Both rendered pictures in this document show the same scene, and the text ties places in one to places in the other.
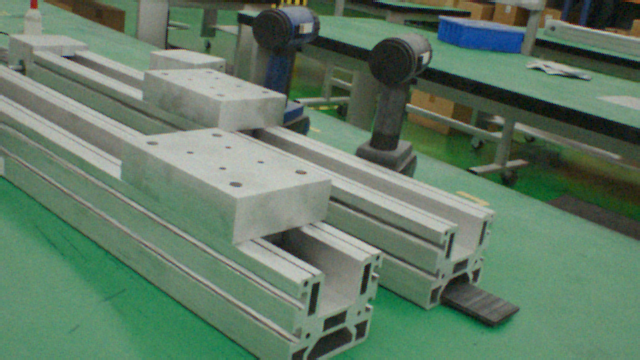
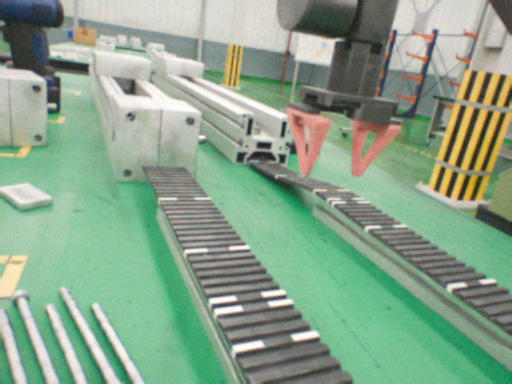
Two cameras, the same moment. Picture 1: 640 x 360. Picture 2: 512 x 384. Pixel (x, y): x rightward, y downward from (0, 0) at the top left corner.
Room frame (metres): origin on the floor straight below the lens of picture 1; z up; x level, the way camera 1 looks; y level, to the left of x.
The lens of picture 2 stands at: (1.60, 0.84, 0.95)
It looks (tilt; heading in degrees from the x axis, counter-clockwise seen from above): 19 degrees down; 203
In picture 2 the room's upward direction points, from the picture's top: 9 degrees clockwise
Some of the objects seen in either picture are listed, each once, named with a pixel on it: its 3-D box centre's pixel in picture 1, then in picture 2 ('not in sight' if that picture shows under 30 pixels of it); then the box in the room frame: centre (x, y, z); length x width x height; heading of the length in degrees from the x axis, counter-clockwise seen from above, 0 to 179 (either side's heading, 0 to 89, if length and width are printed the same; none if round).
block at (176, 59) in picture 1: (182, 82); (14, 106); (1.22, 0.27, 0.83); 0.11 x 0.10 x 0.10; 155
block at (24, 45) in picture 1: (41, 67); (162, 138); (1.18, 0.50, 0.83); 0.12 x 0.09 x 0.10; 140
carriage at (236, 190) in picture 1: (221, 192); (177, 70); (0.59, 0.09, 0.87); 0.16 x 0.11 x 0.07; 50
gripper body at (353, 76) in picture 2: not in sight; (353, 77); (1.13, 0.73, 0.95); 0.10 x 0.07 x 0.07; 141
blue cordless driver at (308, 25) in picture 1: (288, 76); (4, 49); (1.11, 0.08, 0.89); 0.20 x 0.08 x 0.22; 162
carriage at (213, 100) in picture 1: (212, 107); (120, 71); (0.90, 0.16, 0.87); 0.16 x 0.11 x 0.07; 50
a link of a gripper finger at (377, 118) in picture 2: not in sight; (356, 139); (1.11, 0.75, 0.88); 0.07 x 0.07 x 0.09; 51
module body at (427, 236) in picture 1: (208, 143); (119, 92); (0.90, 0.16, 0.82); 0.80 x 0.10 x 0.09; 50
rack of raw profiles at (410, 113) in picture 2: not in sight; (411, 73); (-9.41, -0.21, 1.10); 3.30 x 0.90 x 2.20; 45
